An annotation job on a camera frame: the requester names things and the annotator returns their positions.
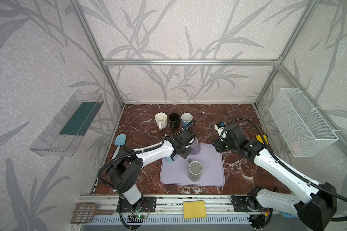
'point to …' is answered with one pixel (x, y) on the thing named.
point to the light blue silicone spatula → (120, 140)
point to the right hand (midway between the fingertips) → (215, 136)
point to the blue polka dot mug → (186, 118)
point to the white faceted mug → (161, 118)
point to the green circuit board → (136, 219)
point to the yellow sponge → (194, 209)
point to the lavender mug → (195, 147)
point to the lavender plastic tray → (175, 173)
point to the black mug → (174, 121)
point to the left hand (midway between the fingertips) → (187, 145)
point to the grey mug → (195, 168)
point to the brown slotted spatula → (85, 212)
